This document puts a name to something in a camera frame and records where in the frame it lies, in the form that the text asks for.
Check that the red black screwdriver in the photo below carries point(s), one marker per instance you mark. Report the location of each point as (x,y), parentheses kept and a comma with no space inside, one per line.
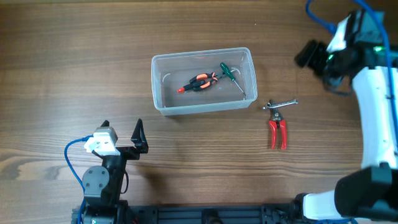
(183,89)

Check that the orange black needle-nose pliers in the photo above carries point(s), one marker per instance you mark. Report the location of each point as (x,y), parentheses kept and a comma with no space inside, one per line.
(203,81)

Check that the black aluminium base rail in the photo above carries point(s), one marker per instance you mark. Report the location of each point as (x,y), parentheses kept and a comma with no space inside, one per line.
(259,214)

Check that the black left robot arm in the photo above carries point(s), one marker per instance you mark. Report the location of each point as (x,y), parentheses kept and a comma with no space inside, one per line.
(103,185)

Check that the red handled wire stripper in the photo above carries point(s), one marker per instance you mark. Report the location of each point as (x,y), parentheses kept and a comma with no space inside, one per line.
(277,122)

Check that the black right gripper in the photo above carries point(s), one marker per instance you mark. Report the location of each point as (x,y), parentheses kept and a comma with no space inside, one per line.
(309,57)

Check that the green handled screwdriver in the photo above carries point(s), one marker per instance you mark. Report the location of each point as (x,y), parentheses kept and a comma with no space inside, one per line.
(229,74)

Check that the clear plastic container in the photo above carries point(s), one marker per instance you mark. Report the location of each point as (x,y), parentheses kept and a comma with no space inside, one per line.
(169,72)

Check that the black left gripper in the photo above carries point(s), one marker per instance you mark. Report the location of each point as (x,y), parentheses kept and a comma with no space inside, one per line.
(138,137)

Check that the silver combination wrench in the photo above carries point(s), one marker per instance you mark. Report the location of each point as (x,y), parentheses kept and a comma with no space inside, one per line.
(272,104)

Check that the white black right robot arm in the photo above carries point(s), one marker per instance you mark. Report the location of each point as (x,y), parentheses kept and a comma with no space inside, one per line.
(370,192)

